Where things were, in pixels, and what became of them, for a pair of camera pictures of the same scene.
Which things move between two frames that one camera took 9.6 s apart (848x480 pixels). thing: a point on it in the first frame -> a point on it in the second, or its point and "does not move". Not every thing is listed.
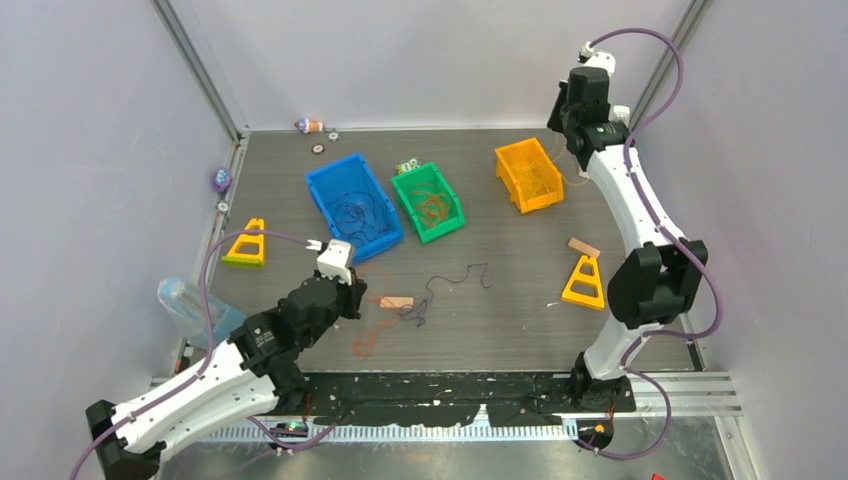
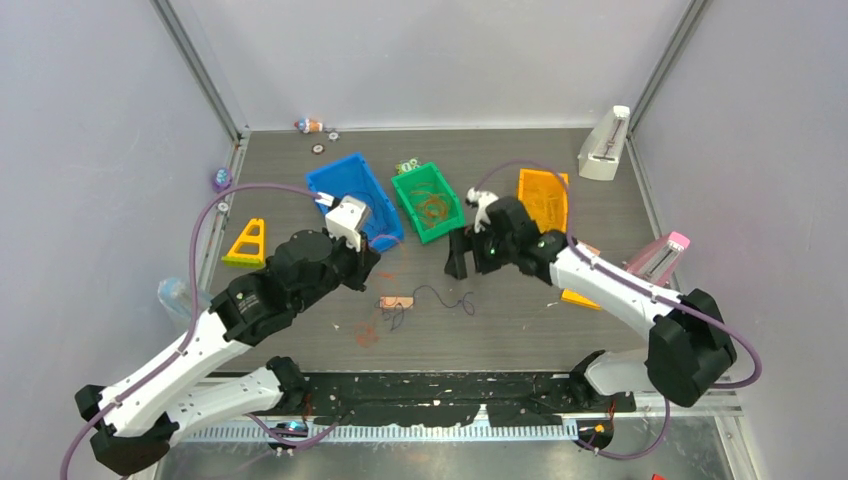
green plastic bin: (428, 202) does not move
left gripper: (355, 291) -> (363, 261)
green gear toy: (407, 165) does not move
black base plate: (509, 398) does not move
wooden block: (396, 301) does not move
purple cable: (362, 217) -> (388, 304)
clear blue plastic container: (182, 300) does not move
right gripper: (554, 120) -> (462, 241)
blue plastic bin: (356, 206) does not move
